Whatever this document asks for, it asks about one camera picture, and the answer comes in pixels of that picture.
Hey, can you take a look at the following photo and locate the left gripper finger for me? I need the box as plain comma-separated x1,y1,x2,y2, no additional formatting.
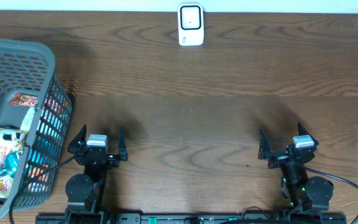
69,124,86,147
117,127,127,156

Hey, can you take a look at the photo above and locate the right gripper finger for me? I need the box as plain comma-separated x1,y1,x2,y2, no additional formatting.
259,129,272,156
297,123,319,146

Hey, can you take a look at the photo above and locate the red brown snack wrapper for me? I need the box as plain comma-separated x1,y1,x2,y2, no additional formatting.
8,93,39,107

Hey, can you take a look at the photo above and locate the mint green wipes pack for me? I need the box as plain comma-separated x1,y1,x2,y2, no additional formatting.
20,107,35,131

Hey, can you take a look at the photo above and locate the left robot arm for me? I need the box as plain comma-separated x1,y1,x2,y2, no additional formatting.
63,126,128,224

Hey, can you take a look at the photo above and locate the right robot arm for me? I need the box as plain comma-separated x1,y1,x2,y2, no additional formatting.
258,123,334,220

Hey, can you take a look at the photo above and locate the white barcode scanner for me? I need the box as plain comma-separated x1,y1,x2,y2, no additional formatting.
177,3,204,46

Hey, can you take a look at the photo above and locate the grey plastic basket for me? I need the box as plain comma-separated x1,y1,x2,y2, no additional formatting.
0,39,73,219

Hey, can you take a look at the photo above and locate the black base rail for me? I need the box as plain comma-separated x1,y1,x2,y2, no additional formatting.
35,212,348,224

